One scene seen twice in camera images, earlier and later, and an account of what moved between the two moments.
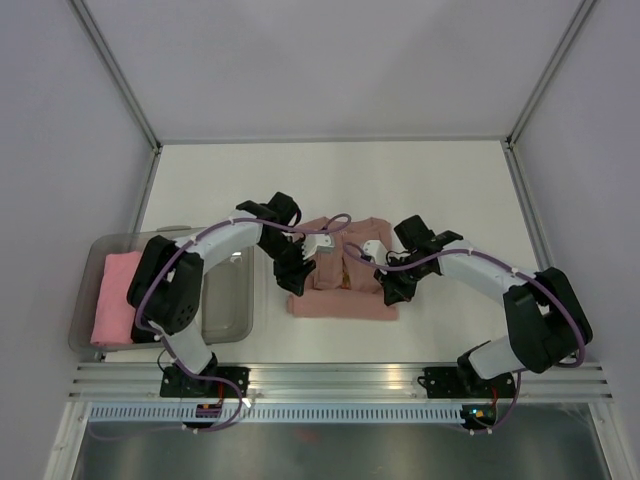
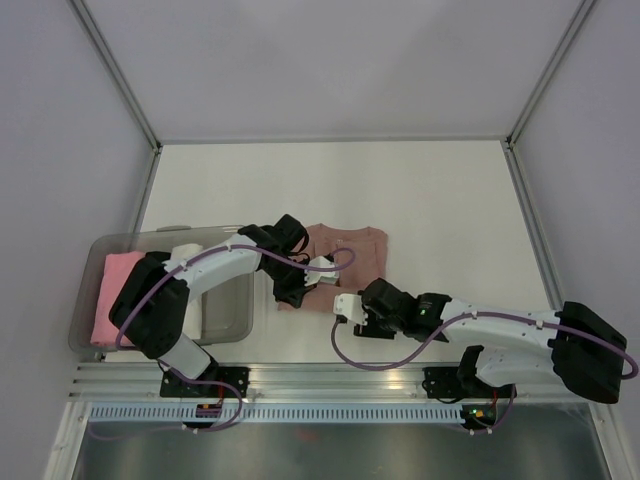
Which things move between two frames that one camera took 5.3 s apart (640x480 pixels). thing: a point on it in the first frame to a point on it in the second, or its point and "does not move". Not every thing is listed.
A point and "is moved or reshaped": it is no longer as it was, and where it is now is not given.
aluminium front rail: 142,381 does not move
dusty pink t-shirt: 343,284 is moved or reshaped
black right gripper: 393,291 to 371,330
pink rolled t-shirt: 114,317 does not move
